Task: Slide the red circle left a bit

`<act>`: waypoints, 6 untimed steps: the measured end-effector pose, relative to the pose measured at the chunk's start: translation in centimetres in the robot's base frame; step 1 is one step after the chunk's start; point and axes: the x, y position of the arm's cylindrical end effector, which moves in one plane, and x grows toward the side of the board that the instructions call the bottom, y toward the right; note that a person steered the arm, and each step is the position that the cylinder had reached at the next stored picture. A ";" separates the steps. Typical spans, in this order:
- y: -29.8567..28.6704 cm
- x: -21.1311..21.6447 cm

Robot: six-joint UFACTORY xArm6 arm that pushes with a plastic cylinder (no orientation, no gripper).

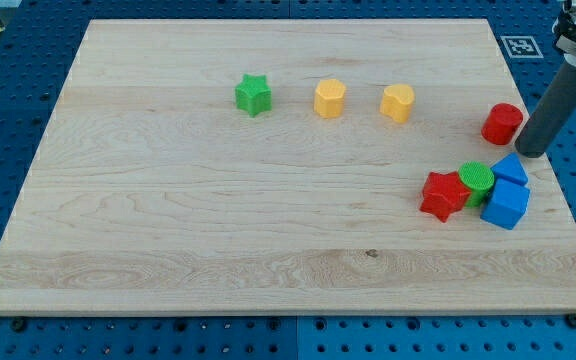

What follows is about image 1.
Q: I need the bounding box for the blue triangle block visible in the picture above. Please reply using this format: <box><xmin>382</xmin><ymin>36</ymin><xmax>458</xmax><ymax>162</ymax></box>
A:
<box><xmin>491</xmin><ymin>153</ymin><xmax>528</xmax><ymax>186</ymax></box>

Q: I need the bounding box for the green cylinder block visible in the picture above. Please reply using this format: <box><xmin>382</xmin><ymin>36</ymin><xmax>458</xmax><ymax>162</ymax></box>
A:
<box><xmin>458</xmin><ymin>161</ymin><xmax>495</xmax><ymax>207</ymax></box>

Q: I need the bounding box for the green star block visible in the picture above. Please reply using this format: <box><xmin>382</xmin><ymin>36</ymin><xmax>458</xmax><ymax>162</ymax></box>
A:
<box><xmin>235</xmin><ymin>74</ymin><xmax>272</xmax><ymax>117</ymax></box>

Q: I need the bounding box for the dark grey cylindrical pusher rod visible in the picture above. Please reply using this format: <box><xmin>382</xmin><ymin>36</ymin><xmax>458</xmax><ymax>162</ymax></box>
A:
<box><xmin>514</xmin><ymin>62</ymin><xmax>576</xmax><ymax>158</ymax></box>

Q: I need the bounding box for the red star block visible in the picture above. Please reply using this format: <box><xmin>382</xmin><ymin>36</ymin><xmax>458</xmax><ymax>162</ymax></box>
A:
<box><xmin>419</xmin><ymin>171</ymin><xmax>472</xmax><ymax>223</ymax></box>

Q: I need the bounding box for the yellow heart block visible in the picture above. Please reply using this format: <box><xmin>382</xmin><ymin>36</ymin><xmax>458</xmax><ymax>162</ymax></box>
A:
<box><xmin>379</xmin><ymin>84</ymin><xmax>416</xmax><ymax>123</ymax></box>

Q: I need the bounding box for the red cylinder block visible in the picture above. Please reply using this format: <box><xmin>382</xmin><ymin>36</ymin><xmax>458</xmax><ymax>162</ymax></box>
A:
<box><xmin>481</xmin><ymin>103</ymin><xmax>523</xmax><ymax>145</ymax></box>

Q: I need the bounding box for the blue cube block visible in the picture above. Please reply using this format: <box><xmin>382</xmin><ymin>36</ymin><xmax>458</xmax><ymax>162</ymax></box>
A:
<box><xmin>480</xmin><ymin>179</ymin><xmax>530</xmax><ymax>230</ymax></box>

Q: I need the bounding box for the black board stop bolt left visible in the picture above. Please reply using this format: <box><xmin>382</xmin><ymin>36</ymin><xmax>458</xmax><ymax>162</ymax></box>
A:
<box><xmin>10</xmin><ymin>317</ymin><xmax>27</xmax><ymax>333</ymax></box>

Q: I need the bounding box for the black board stop bolt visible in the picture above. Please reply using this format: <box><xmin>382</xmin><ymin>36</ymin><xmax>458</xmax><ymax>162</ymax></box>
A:
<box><xmin>10</xmin><ymin>317</ymin><xmax>27</xmax><ymax>333</ymax></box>
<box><xmin>565</xmin><ymin>313</ymin><xmax>576</xmax><ymax>329</ymax></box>

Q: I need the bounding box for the black board stop bolt right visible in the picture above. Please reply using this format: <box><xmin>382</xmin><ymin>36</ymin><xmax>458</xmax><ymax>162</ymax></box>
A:
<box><xmin>565</xmin><ymin>313</ymin><xmax>576</xmax><ymax>329</ymax></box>

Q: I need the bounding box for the white fiducial marker tag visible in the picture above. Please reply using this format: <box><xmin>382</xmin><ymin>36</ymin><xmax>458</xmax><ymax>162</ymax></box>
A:
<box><xmin>501</xmin><ymin>35</ymin><xmax>543</xmax><ymax>59</ymax></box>

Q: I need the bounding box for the light wooden board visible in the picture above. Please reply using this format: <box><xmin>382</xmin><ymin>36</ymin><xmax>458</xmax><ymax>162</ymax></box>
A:
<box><xmin>0</xmin><ymin>19</ymin><xmax>576</xmax><ymax>317</ymax></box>

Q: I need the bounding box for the yellow hexagon block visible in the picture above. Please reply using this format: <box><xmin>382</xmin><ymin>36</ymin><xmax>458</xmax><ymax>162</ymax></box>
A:
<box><xmin>313</xmin><ymin>79</ymin><xmax>346</xmax><ymax>119</ymax></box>

